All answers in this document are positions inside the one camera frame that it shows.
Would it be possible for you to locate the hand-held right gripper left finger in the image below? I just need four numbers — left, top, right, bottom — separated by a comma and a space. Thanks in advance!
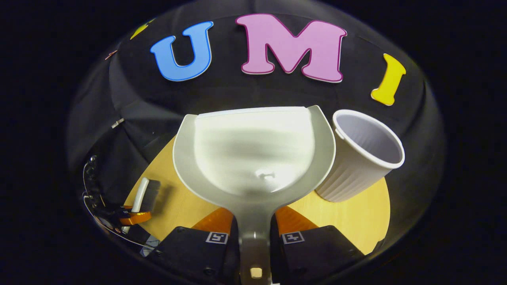
152, 207, 241, 285

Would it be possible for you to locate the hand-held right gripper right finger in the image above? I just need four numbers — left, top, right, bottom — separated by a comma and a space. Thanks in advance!
269, 206, 365, 285

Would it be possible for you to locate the small white broom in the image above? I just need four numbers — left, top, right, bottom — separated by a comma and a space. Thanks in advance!
121, 177, 162, 234

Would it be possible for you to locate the white ribbed garbage bin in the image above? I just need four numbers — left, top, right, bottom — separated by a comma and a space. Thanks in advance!
315, 109, 406, 203

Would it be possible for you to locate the white dustpan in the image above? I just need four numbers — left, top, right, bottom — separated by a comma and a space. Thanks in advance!
173, 105, 336, 285

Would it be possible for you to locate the black backdrop cloth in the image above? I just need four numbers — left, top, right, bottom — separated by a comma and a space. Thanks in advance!
65, 0, 448, 246

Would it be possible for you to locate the white cable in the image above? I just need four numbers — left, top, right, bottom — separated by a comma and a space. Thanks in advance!
82, 158, 156, 251

